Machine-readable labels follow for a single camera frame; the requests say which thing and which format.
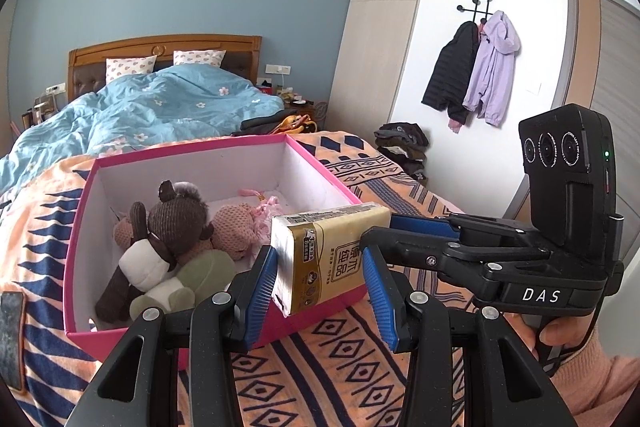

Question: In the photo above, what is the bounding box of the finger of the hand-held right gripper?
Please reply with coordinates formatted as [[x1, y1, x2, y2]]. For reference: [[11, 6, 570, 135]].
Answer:
[[390, 213, 464, 239], [359, 226, 502, 281]]

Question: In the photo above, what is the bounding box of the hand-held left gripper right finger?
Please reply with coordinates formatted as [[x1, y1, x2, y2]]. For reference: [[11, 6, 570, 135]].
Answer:
[[361, 246, 576, 427]]

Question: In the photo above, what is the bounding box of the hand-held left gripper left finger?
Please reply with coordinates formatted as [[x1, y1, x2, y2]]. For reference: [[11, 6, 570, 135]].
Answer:
[[65, 246, 278, 427]]

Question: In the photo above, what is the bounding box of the gold tissue pack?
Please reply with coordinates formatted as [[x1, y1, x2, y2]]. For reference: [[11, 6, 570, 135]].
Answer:
[[270, 202, 392, 319]]

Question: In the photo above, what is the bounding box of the green white frog plush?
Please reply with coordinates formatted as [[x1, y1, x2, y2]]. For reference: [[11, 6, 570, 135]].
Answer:
[[129, 249, 237, 320]]

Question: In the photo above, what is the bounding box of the pink knitted plush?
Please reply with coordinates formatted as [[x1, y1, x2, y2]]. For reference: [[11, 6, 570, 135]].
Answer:
[[112, 201, 263, 268]]

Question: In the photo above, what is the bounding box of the pink brocade pouch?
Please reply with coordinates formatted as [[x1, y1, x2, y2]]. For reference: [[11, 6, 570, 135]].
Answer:
[[239, 188, 281, 248]]

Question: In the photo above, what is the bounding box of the brown knitted plush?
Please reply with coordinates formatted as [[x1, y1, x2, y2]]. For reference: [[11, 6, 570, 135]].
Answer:
[[95, 179, 211, 323]]

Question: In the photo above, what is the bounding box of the pink cardboard box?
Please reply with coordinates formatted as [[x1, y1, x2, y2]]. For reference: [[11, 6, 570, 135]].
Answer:
[[64, 133, 368, 368]]

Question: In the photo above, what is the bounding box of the person's right forearm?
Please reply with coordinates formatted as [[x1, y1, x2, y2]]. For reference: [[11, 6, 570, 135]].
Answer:
[[550, 322, 640, 427]]

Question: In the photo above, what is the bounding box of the person's right hand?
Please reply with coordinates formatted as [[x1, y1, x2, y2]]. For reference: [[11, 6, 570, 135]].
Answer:
[[502, 309, 598, 365]]

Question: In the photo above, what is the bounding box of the pile of dark clothes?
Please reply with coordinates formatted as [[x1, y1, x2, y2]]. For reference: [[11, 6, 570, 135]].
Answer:
[[374, 122, 431, 185]]

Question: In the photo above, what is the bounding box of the orange patterned blanket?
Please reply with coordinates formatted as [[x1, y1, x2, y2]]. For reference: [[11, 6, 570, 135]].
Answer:
[[0, 129, 551, 427]]

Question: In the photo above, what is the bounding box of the grey framed door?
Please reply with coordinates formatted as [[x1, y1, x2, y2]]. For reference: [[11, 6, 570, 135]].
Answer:
[[502, 0, 640, 258]]

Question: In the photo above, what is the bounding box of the wooden nightstand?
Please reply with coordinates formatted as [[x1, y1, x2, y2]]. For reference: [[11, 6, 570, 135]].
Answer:
[[300, 97, 331, 130]]

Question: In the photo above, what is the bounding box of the black jacket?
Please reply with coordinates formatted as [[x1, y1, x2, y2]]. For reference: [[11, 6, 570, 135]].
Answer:
[[421, 21, 480, 122]]

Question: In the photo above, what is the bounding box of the purple jacket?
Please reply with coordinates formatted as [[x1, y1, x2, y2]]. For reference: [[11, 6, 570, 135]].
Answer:
[[461, 10, 522, 128]]

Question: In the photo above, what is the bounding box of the yellow brown cloth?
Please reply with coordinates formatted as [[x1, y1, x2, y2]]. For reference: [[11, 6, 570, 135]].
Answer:
[[281, 113, 320, 135]]

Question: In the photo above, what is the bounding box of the dark clothing on bed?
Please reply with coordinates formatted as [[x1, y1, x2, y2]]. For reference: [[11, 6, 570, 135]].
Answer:
[[240, 108, 288, 138]]

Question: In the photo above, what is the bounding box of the beige wardrobe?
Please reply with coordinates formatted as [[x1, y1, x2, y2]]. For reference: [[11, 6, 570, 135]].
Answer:
[[327, 0, 432, 135]]

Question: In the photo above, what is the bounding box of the blue duvet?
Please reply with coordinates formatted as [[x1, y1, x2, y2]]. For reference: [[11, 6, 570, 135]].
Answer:
[[0, 66, 286, 198]]

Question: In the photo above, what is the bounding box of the black coat rack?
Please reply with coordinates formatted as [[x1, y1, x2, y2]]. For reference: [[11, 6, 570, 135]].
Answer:
[[456, 0, 493, 25]]

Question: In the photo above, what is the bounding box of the white printed pillow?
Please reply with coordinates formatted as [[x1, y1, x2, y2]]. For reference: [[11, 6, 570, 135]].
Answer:
[[105, 56, 158, 85], [172, 49, 227, 68]]

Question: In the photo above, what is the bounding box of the dark smartphone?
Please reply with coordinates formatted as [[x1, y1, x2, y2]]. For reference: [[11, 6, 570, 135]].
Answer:
[[0, 291, 27, 394]]

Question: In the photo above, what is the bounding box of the wooden headboard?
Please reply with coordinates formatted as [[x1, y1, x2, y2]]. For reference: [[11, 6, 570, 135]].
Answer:
[[67, 34, 263, 100]]

